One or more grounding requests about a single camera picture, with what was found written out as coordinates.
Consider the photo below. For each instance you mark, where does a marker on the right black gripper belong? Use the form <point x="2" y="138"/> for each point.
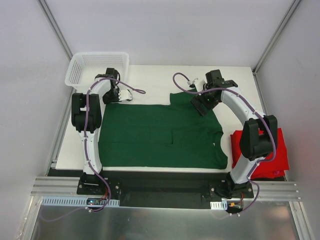
<point x="200" y="107"/>

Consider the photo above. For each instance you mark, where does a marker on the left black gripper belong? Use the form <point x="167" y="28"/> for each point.
<point x="111" y="97"/>

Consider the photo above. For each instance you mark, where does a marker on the white plastic mesh basket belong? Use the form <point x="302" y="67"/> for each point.
<point x="84" y="66"/>

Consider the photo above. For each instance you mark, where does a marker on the green t shirt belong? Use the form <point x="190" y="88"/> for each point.
<point x="161" y="136"/>

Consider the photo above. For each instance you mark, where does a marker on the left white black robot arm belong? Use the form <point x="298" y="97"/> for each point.
<point x="86" y="117"/>

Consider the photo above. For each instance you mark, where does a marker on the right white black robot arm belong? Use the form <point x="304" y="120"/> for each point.
<point x="259" y="136"/>

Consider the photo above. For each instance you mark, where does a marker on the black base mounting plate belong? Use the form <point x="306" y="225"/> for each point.
<point x="173" y="190"/>

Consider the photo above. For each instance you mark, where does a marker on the red folded t shirt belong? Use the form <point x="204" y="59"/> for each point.
<point x="265" y="170"/>

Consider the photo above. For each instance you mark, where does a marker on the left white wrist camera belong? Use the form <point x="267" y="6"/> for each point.
<point x="125" y="95"/>

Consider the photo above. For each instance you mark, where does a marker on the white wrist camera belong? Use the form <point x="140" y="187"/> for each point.
<point x="125" y="95"/>
<point x="197" y="84"/>

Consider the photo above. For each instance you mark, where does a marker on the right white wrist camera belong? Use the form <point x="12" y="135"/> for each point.
<point x="197" y="84"/>

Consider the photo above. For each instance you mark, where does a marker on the right white cable duct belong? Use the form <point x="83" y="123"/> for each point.
<point x="219" y="205"/>

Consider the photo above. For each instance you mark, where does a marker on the white cable duct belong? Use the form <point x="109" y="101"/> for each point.
<point x="219" y="205"/>
<point x="64" y="201"/>

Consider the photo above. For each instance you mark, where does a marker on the aluminium front rail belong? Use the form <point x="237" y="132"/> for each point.
<point x="286" y="191"/>

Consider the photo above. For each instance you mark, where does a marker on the left aluminium frame post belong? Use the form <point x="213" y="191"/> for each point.
<point x="55" y="27"/>

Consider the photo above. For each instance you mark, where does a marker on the aluminium frame post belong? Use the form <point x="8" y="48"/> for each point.
<point x="55" y="27"/>
<point x="294" y="5"/>

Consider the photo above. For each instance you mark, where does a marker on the left white cable duct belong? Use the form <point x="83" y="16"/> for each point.
<point x="64" y="201"/>

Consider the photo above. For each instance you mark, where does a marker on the right aluminium frame post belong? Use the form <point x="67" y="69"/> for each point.
<point x="294" y="5"/>

